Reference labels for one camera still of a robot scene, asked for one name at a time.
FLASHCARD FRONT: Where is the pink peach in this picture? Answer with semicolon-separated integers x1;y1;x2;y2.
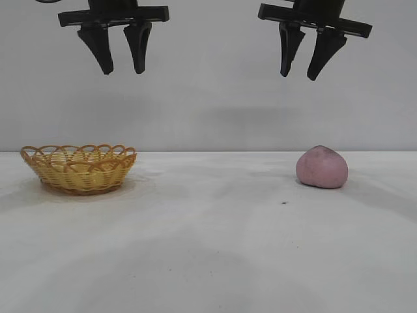
295;145;349;189

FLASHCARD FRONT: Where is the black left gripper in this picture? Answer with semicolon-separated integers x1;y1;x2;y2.
58;0;170;75

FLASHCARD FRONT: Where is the yellow woven wicker basket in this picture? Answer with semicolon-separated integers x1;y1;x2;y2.
20;143;138;196

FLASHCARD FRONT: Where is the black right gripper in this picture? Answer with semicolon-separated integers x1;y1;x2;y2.
258;0;373;82

